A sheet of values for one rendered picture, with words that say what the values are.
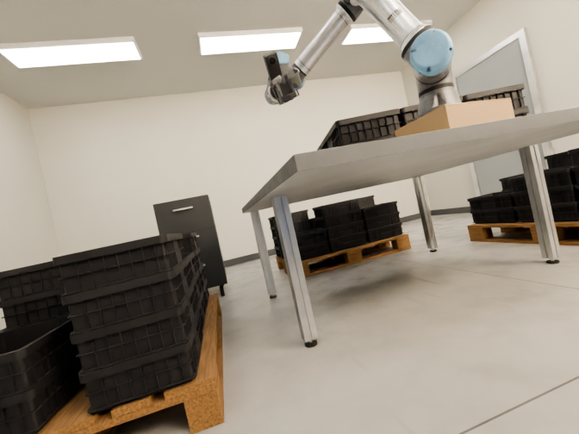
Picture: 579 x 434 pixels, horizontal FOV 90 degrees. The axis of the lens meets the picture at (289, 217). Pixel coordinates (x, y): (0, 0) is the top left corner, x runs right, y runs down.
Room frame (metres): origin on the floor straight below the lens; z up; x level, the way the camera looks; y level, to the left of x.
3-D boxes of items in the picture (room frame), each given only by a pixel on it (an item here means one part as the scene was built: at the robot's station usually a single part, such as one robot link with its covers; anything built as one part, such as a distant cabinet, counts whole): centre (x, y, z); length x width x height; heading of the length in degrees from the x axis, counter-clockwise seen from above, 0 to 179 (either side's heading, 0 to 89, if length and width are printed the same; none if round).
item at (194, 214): (2.71, 0.93, 0.45); 0.62 x 0.45 x 0.90; 14
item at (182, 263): (1.01, 0.56, 0.37); 0.40 x 0.30 x 0.45; 14
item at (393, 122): (1.46, -0.42, 0.87); 0.40 x 0.30 x 0.11; 4
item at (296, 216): (3.16, 0.02, 0.37); 0.40 x 0.30 x 0.45; 104
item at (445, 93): (1.04, -0.61, 0.85); 0.15 x 0.15 x 0.10
